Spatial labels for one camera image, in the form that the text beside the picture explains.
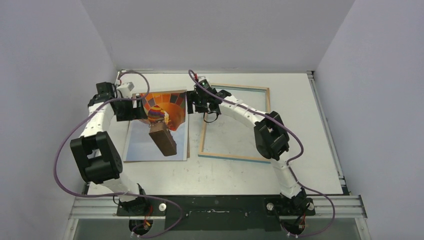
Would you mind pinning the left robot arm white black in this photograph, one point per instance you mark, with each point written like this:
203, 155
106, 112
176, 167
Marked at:
95, 154

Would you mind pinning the hot air balloon photo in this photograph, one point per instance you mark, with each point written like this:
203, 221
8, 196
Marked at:
159, 132

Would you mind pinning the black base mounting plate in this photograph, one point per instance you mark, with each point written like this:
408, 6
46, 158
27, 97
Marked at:
218, 212

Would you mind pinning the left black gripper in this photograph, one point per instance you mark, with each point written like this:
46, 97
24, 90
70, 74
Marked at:
135, 113

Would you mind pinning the aluminium rail front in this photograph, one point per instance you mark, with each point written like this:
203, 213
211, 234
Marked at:
346, 206

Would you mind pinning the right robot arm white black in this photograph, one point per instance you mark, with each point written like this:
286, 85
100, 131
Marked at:
271, 138

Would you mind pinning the blue wooden picture frame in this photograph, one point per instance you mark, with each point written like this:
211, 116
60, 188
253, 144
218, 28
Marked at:
227, 138

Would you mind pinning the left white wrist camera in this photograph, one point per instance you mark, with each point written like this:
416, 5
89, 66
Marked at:
125, 89

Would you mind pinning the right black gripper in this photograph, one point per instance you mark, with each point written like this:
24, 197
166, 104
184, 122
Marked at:
192, 101

